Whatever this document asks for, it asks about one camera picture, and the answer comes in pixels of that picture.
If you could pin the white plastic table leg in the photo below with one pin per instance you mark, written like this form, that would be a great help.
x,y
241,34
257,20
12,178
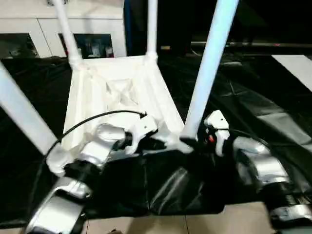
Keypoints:
x,y
152,29
209,61
68,34
22,107

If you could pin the white plastic table top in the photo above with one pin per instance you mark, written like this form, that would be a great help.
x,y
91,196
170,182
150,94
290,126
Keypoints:
x,y
109,73

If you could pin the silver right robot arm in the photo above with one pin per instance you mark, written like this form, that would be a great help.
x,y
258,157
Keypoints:
x,y
263,165

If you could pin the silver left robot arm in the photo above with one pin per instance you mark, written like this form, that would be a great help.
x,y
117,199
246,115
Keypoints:
x,y
102,146

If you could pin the black mat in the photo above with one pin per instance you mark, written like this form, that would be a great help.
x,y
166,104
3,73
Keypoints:
x,y
243,97

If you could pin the silver metal bar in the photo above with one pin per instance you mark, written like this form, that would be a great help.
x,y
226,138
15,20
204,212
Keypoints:
x,y
256,44

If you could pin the white flat board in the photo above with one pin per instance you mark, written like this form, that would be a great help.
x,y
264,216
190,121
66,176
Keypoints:
x,y
297,68

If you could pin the black case with yellow label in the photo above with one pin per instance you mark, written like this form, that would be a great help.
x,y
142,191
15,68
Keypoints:
x,y
175,24

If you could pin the small silver grey object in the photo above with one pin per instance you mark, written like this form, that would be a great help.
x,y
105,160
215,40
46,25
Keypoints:
x,y
50,2

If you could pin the white cabinet with windows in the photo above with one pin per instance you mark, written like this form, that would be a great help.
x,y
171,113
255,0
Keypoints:
x,y
24,24

